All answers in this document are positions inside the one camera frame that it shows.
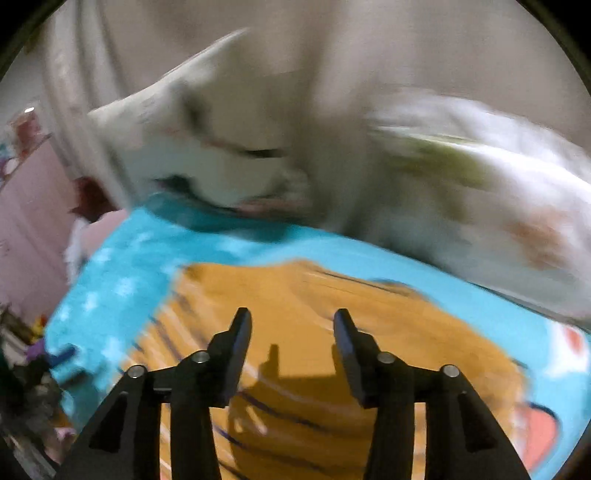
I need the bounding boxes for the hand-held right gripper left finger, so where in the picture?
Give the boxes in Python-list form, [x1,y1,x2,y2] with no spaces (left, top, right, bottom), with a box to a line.
[54,307,253,480]

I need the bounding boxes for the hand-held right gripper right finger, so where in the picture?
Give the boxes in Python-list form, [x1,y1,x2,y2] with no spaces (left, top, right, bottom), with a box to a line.
[333,308,532,480]

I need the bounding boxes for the pink cabinet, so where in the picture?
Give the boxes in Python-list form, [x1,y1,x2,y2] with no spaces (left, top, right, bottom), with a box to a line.
[0,134,88,315]

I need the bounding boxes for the beige curtain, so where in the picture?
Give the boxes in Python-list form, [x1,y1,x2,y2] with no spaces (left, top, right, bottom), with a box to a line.
[44,0,153,208]

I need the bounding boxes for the white printed pillow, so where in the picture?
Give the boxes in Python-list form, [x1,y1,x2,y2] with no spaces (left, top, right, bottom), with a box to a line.
[88,28,310,217]

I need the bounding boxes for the white bedding with green print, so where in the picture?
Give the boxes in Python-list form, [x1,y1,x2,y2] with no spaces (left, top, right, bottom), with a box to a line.
[365,90,591,328]

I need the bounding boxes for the blue printed blanket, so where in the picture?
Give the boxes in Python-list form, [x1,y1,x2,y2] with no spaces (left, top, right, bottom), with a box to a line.
[44,191,589,480]

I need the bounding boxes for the dark clutter pile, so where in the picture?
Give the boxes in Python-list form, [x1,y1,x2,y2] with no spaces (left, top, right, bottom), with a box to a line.
[0,302,77,478]

